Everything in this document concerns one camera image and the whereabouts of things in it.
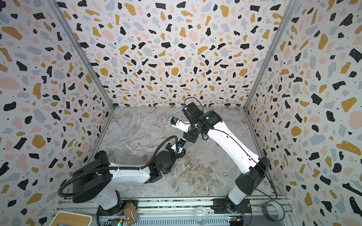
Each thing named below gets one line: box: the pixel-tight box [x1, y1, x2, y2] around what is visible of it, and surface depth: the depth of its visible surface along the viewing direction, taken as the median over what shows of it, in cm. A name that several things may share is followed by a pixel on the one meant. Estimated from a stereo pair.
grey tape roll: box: [261, 199, 286, 222], surface depth 73 cm
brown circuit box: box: [123, 201, 138, 226], surface depth 70 cm
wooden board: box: [49, 210, 92, 226], surface depth 67 cm
